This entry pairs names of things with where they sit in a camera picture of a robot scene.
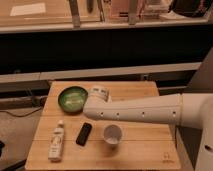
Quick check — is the green bowl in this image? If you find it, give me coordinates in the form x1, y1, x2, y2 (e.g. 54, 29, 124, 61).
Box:
58, 86, 88, 114

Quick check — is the black eraser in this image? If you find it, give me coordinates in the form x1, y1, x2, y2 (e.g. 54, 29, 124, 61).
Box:
76, 123, 92, 146

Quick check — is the white paper sheet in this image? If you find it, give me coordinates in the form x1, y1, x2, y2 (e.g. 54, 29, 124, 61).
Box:
10, 3, 46, 16

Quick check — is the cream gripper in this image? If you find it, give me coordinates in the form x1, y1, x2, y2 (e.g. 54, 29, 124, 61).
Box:
89, 86, 110, 102

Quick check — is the black cable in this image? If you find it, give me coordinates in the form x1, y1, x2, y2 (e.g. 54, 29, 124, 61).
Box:
0, 106, 44, 118

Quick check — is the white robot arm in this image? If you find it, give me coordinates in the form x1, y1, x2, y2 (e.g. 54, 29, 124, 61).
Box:
83, 86, 213, 171

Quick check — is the white bottle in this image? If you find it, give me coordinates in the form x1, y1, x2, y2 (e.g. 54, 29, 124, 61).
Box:
48, 120, 65, 162

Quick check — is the white cup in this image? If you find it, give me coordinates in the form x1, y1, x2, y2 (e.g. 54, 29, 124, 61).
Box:
103, 124, 122, 146

